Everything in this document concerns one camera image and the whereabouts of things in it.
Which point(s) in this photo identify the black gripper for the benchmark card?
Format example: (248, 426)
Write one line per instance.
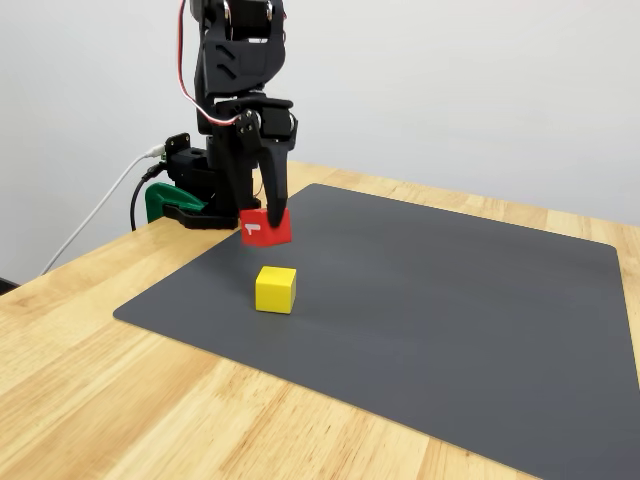
(265, 120)

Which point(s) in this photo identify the red cube with white numeral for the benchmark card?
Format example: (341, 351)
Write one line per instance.
(281, 238)

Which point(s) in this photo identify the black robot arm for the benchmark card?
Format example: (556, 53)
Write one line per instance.
(240, 60)

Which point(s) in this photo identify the yellow cube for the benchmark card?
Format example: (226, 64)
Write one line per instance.
(274, 290)

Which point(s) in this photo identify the green table clamp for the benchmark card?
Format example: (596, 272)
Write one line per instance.
(165, 197)

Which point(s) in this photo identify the dark grey mat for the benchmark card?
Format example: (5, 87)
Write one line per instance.
(400, 325)

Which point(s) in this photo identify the dark object beyond table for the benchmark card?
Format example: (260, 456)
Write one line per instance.
(6, 285)

